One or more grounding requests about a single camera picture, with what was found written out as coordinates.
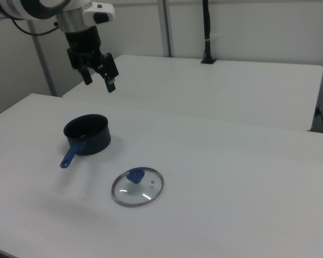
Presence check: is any glass lid with blue knob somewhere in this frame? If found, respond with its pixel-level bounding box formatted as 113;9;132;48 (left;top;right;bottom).
111;167;164;208

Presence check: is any white cable tie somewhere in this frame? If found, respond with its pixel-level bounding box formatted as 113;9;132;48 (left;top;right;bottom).
205;32;226;42

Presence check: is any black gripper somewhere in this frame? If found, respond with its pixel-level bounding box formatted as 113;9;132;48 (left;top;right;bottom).
64;25;120;94

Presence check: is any dark saucepan with blue handle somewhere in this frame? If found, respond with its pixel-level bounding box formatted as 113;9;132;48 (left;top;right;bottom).
59;114;111;169

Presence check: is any black clamp-mounted camera pole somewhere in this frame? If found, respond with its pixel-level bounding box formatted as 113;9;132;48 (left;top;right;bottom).
200;0;217;65

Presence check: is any black cable on robot wrist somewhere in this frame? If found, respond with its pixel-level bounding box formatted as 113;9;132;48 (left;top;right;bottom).
12;19;60;37

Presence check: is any aluminium frame post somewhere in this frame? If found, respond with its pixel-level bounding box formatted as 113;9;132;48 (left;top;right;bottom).
157;0;175;58
29;19;58;97

